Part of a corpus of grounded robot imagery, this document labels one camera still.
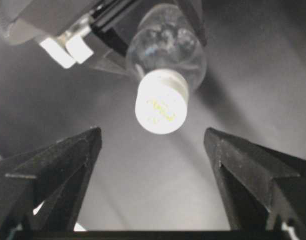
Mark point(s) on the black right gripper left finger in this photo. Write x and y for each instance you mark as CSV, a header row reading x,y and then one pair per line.
x,y
47,186

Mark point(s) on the white bottle cap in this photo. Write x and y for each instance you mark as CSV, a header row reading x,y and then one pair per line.
x,y
162,101

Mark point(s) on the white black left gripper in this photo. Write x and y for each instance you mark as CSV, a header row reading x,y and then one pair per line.
x,y
83,32

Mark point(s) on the clear plastic bottle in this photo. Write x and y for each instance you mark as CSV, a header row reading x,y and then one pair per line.
x,y
165,41

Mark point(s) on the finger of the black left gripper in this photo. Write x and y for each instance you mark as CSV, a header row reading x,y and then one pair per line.
x,y
193,12

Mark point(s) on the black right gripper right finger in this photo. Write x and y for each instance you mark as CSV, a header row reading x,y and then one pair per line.
x,y
260,188

